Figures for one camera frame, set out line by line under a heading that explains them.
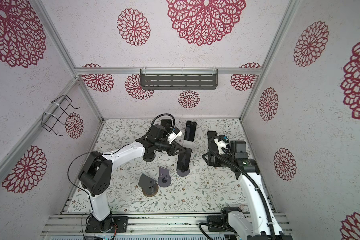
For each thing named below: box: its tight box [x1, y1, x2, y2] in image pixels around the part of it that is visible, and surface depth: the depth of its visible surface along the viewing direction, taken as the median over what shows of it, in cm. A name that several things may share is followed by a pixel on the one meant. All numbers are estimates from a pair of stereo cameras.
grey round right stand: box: [176, 168, 190, 177], surface depth 93 cm
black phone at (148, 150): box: [143, 147, 155, 157], surface depth 69 cm
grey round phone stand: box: [157, 166, 172, 188], surface depth 87 cm
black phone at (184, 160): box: [177, 147, 192, 171], surface depth 85 cm
